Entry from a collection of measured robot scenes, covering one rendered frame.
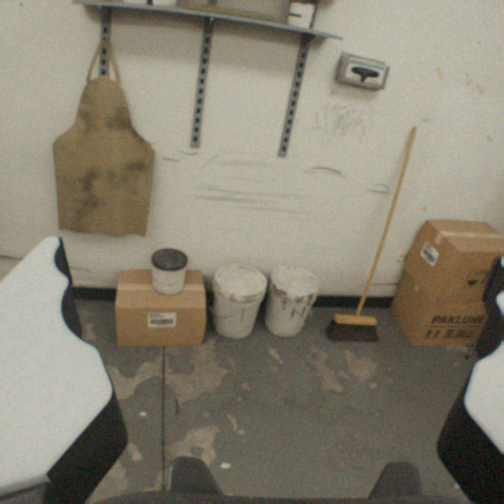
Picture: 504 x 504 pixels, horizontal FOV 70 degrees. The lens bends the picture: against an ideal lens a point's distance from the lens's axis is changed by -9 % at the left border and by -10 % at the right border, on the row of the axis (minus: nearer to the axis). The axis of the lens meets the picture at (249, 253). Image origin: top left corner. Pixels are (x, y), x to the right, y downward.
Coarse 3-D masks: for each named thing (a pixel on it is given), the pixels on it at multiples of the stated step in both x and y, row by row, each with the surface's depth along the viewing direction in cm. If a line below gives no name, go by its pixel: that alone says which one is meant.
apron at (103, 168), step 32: (96, 96) 179; (96, 128) 188; (128, 128) 190; (64, 160) 192; (96, 160) 197; (128, 160) 199; (64, 192) 201; (96, 192) 206; (128, 192) 208; (64, 224) 213; (96, 224) 216; (128, 224) 219
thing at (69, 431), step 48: (48, 240) 11; (0, 288) 9; (48, 288) 9; (0, 336) 7; (48, 336) 7; (0, 384) 6; (48, 384) 6; (96, 384) 6; (0, 432) 5; (48, 432) 6; (96, 432) 6; (0, 480) 5; (48, 480) 5; (96, 480) 6
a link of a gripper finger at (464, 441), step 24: (480, 336) 9; (480, 360) 7; (480, 384) 7; (456, 408) 7; (480, 408) 6; (456, 432) 6; (480, 432) 6; (456, 456) 6; (480, 456) 6; (456, 480) 6; (480, 480) 6
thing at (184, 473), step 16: (176, 464) 5; (192, 464) 5; (400, 464) 5; (176, 480) 5; (192, 480) 5; (208, 480) 5; (384, 480) 5; (400, 480) 5; (416, 480) 5; (128, 496) 4; (144, 496) 4; (160, 496) 5; (176, 496) 5; (192, 496) 5; (208, 496) 5; (224, 496) 5; (240, 496) 5; (368, 496) 5; (384, 496) 5; (400, 496) 5; (416, 496) 5; (432, 496) 4
